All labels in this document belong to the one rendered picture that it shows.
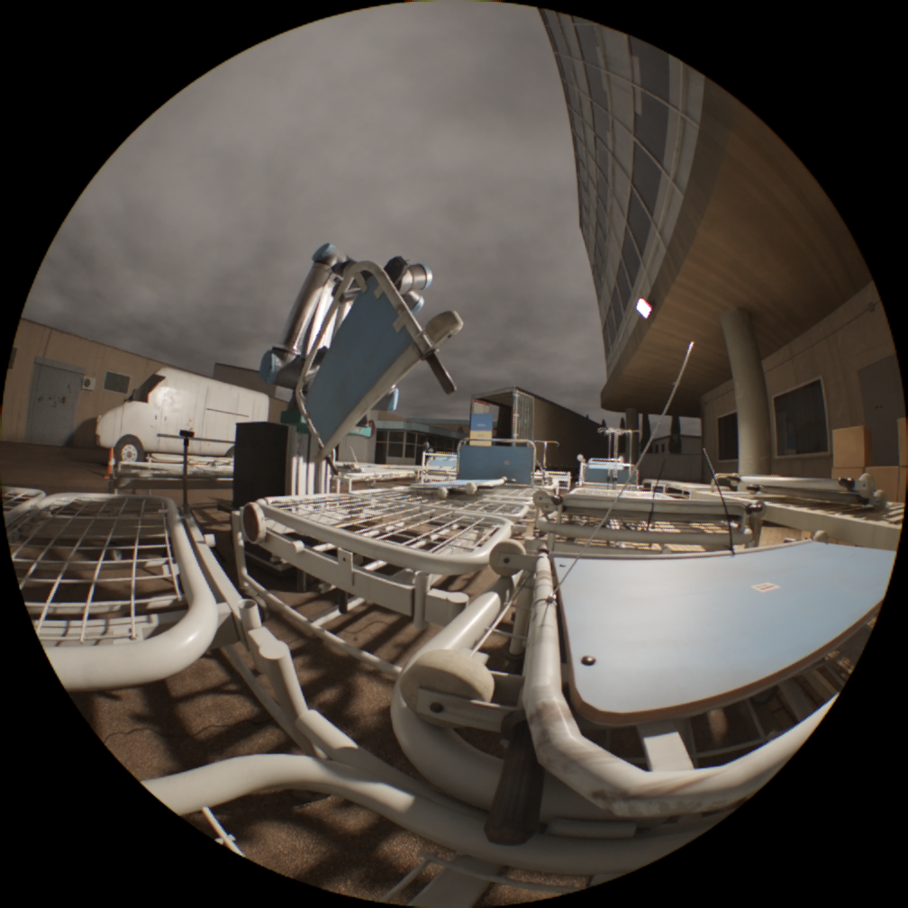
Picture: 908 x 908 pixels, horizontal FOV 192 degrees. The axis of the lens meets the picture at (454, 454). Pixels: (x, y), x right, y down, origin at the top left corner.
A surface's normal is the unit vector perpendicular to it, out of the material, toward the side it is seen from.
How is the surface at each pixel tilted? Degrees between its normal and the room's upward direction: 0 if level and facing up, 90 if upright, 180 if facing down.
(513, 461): 90
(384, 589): 90
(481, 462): 90
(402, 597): 90
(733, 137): 180
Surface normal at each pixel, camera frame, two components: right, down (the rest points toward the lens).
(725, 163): -0.06, 1.00
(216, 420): 0.97, 0.02
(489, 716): -0.30, -0.14
